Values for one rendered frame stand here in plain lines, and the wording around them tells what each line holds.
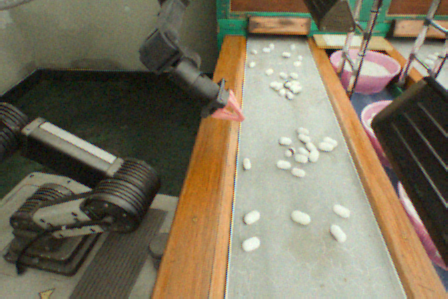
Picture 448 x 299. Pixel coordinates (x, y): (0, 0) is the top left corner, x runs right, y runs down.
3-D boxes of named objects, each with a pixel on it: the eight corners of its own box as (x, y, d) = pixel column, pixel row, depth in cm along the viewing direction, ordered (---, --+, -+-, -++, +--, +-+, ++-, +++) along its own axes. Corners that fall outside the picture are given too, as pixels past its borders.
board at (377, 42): (317, 48, 127) (318, 45, 126) (312, 37, 139) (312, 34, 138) (392, 50, 124) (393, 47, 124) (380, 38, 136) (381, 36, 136)
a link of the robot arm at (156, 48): (157, 7, 91) (181, -16, 88) (170, 21, 94) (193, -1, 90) (129, 59, 57) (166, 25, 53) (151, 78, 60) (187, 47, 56)
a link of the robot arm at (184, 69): (161, 78, 59) (176, 59, 57) (167, 68, 65) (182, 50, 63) (187, 98, 62) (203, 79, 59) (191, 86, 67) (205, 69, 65)
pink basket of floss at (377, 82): (369, 105, 105) (378, 83, 99) (313, 79, 122) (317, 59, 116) (404, 84, 118) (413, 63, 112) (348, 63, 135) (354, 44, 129)
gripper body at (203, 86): (229, 81, 67) (205, 62, 65) (224, 103, 59) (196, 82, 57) (212, 98, 71) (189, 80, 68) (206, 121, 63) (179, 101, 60)
